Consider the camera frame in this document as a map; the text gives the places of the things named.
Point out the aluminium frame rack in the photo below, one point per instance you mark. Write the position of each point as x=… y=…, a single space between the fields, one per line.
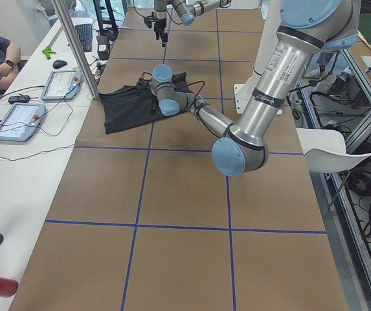
x=342 y=102

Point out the black keyboard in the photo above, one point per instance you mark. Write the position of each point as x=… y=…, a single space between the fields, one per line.
x=84 y=33

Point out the white plastic chair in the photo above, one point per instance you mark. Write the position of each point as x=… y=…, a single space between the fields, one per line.
x=325 y=151

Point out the near teach pendant tablet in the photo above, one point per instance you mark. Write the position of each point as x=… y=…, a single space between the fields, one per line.
x=21 y=122

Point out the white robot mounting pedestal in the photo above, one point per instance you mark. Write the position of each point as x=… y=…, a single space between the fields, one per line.
x=268 y=42

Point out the black computer mouse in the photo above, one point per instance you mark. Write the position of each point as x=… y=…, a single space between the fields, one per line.
x=58 y=64

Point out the black graphic t-shirt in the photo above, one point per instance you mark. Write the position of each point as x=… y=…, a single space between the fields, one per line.
x=128 y=108

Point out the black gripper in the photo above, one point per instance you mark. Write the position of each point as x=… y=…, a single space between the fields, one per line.
x=158 y=20

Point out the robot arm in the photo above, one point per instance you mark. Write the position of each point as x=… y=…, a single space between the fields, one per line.
x=297 y=30
x=186 y=13

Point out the black handheld remote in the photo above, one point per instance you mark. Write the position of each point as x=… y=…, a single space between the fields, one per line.
x=19 y=99

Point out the teach pendant tablet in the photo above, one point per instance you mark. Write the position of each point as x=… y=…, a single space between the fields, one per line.
x=62 y=85
x=21 y=122

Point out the far teach pendant tablet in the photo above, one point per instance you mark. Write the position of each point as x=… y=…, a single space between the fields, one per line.
x=62 y=85

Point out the green plastic clamp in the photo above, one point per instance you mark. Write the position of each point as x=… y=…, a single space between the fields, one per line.
x=48 y=52

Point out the aluminium frame post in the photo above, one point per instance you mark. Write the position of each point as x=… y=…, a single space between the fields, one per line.
x=75 y=45

